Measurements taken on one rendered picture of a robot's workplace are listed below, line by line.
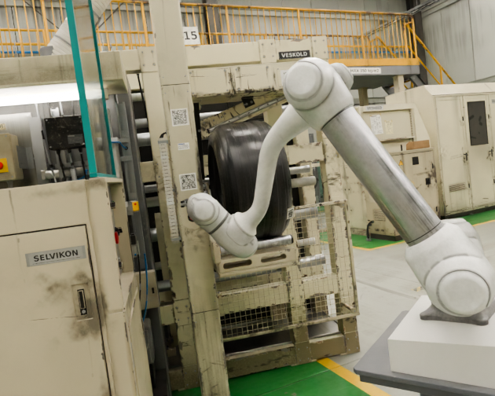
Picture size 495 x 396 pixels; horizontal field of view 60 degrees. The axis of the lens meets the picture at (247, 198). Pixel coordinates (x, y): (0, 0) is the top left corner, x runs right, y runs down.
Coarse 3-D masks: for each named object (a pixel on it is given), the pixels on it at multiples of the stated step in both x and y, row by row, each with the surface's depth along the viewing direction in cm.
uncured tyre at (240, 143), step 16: (224, 128) 193; (240, 128) 191; (256, 128) 192; (208, 144) 210; (224, 144) 185; (240, 144) 184; (256, 144) 184; (208, 160) 219; (224, 160) 182; (240, 160) 180; (256, 160) 181; (224, 176) 181; (240, 176) 178; (256, 176) 180; (288, 176) 186; (224, 192) 183; (240, 192) 179; (272, 192) 182; (288, 192) 186; (224, 208) 187; (240, 208) 181; (272, 208) 184; (272, 224) 189
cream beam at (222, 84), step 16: (256, 64) 225; (272, 64) 227; (288, 64) 229; (192, 80) 219; (208, 80) 220; (224, 80) 222; (240, 80) 224; (256, 80) 225; (272, 80) 227; (192, 96) 219; (208, 96) 221; (224, 96) 226; (240, 96) 232; (256, 96) 238
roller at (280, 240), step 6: (288, 234) 199; (258, 240) 195; (264, 240) 195; (270, 240) 195; (276, 240) 196; (282, 240) 196; (288, 240) 197; (258, 246) 194; (264, 246) 195; (270, 246) 196; (276, 246) 197; (222, 252) 191; (228, 252) 192
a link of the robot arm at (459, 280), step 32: (320, 64) 105; (288, 96) 108; (320, 96) 105; (320, 128) 113; (352, 128) 108; (352, 160) 110; (384, 160) 107; (384, 192) 107; (416, 192) 107; (416, 224) 105; (448, 224) 106; (416, 256) 104; (448, 256) 100; (480, 256) 100; (448, 288) 97; (480, 288) 95
